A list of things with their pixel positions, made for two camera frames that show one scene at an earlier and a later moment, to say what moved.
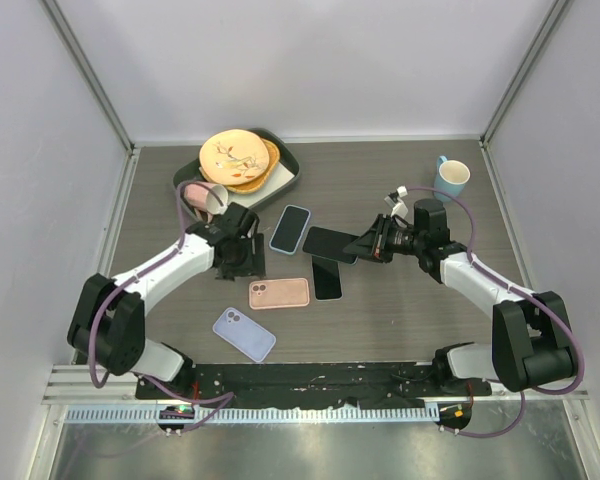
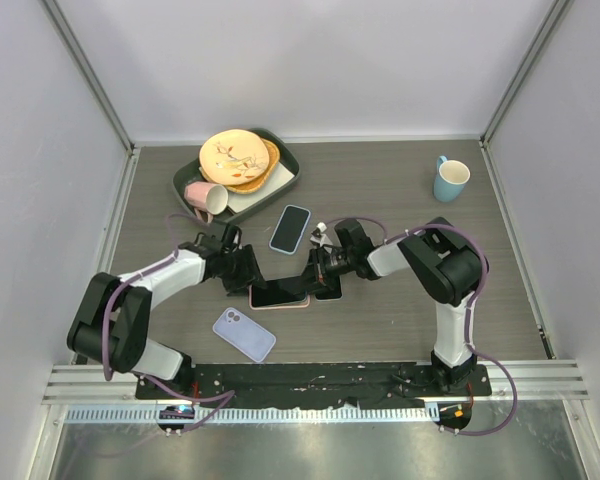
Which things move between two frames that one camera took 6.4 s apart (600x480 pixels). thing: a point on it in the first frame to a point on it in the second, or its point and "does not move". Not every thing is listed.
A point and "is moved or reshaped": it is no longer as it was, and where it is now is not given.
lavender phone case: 243,333 does not move
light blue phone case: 290,229 does not move
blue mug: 450,177 does not move
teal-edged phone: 329,244 is moved or reshaped
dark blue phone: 289,229 does not move
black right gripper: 375,242 to 317,271
